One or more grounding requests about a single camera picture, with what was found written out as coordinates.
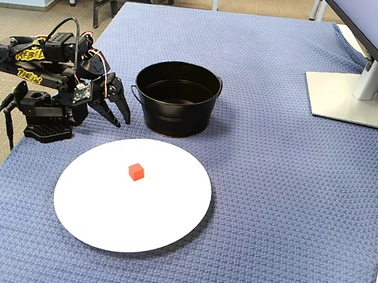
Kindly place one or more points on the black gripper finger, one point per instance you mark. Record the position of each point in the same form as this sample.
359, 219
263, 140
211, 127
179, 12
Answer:
122, 101
108, 113

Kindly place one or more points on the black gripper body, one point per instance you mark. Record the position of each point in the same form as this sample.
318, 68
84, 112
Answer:
103, 97

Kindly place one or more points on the white round plate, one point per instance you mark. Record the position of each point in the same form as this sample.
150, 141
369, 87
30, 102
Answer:
129, 206

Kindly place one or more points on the black metal bucket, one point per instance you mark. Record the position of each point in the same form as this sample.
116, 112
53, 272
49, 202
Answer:
175, 113

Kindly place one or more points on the red cube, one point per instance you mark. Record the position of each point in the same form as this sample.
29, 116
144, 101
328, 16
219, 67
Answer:
136, 171

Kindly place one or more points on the blue woven tablecloth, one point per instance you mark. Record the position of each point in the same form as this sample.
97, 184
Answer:
271, 189

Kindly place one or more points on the white metal desk leg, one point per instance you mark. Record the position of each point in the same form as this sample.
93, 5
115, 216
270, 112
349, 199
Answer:
317, 6

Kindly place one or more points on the silver monitor stand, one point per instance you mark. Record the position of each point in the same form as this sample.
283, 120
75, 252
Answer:
350, 103

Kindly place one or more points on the small camera circuit board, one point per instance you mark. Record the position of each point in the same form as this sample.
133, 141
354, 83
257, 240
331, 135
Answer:
81, 93

